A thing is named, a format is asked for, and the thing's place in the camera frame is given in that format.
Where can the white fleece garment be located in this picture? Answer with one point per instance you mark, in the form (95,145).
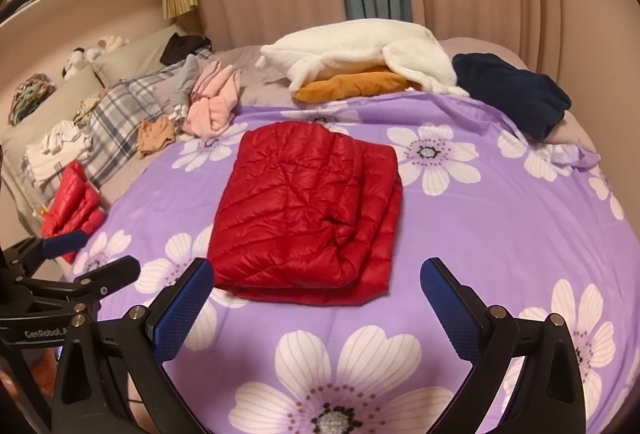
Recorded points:
(350,47)

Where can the small folded red puffer jacket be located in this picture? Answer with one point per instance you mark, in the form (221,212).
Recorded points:
(70,204)

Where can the pink garment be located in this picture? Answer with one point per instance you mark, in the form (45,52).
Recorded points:
(210,109)

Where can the large red puffer jacket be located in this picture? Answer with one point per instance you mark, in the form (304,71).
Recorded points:
(300,214)

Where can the purple floral blanket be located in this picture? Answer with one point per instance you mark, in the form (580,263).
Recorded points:
(475,224)

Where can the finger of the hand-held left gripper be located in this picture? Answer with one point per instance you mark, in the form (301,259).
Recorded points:
(110,276)
(67,244)

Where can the tan garment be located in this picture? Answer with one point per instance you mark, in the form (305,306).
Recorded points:
(155,137)

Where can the taupe bed sheet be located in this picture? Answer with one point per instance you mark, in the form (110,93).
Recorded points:
(245,62)

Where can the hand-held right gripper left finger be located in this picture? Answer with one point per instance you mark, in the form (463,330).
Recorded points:
(182,309)

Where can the white printed garment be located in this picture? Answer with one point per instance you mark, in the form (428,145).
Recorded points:
(55,149)

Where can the plaid pillow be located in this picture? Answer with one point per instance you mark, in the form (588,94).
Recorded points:
(125,114)

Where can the black garment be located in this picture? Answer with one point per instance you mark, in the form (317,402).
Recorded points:
(182,48)

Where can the orange garment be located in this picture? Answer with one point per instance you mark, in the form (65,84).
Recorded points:
(350,87)

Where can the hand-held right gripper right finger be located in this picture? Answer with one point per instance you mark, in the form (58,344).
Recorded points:
(450,309)

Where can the white and black plush toy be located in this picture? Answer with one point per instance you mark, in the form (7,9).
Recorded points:
(77,62)

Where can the navy garment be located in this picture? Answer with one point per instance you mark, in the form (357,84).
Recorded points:
(510,89)

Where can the colourful patterned cloth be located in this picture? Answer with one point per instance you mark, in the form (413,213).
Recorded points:
(30,97)

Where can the grey garment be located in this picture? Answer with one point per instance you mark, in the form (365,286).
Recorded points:
(187,79)

